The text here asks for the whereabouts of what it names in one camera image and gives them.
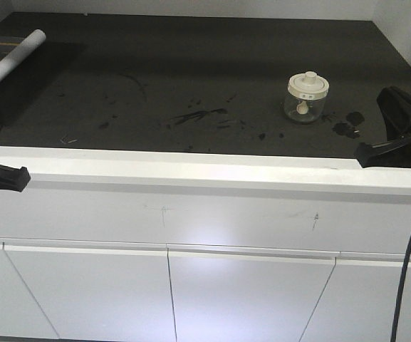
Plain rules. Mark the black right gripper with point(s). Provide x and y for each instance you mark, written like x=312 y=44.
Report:
x=395 y=106

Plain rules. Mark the glass jar with cream lid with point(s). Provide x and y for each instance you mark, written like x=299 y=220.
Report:
x=306 y=97

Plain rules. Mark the grey rolled paper tube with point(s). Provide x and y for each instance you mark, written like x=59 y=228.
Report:
x=9 y=60

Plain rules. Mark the white cabinet door right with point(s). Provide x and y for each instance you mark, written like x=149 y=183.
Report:
x=358 y=301

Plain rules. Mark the white cabinet door centre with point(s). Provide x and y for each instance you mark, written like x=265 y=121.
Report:
x=245 y=294

